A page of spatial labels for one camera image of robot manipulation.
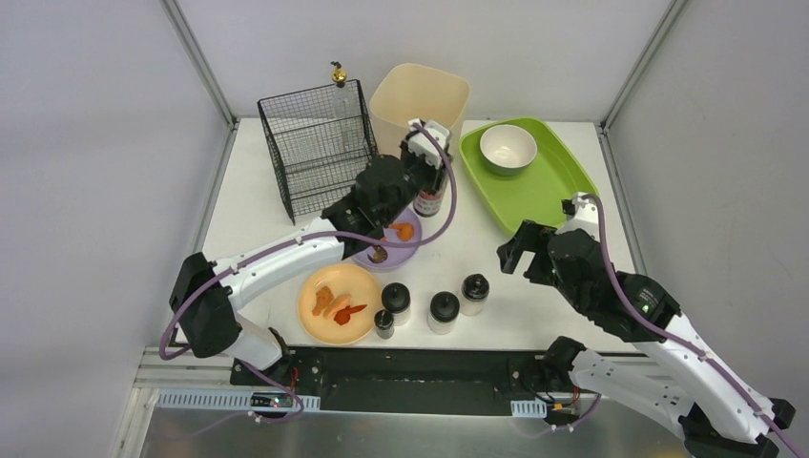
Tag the white bowl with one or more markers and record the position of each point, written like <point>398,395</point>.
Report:
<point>507,150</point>

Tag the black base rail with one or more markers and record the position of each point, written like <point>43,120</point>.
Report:
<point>421,381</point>

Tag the orange plate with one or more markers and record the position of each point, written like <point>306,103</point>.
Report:
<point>342,278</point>

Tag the red label sauce bottle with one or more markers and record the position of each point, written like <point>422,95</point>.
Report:
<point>429,201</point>

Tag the black lid spice jar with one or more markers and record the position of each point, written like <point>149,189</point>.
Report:
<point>396,299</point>

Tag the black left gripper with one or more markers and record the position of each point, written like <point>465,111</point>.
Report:
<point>427,170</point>

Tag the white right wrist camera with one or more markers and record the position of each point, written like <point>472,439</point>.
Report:
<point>580,212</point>

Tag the clear glass oil bottle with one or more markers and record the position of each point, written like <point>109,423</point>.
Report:
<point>342,103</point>

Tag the red shrimp piece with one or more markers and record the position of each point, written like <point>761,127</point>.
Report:
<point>343,316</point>

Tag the purple plate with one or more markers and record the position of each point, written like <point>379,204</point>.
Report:
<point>397,256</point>

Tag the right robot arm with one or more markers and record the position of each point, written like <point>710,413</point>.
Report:
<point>703,403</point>

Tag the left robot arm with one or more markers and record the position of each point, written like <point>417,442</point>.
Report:
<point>208,294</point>

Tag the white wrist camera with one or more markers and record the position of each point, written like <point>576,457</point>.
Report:
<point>427,140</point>
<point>580,212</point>

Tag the cream plastic bin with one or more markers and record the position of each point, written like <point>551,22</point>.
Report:
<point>415,91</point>

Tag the fried chicken piece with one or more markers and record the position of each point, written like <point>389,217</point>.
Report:
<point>324,297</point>

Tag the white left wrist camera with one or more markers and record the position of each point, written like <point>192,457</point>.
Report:
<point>427,140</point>

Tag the black wire rack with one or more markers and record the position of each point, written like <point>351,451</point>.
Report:
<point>305,147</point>

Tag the green plastic tub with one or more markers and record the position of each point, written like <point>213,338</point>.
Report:
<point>534,193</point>

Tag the black lid seasoning jar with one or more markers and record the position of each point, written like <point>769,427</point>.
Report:
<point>444,309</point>

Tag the glossy lid spice jar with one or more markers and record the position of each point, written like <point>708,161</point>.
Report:
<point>473,294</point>

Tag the orange chicken drumstick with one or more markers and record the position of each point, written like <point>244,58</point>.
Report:
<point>404,231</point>

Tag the pink sausage slice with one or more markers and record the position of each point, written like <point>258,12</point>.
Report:
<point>337,304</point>

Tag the small pepper shaker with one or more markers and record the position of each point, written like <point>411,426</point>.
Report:
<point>384,324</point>

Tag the dark brown shrimp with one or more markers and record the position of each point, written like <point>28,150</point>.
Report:
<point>377,255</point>

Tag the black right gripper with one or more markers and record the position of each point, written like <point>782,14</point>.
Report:
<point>528,254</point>

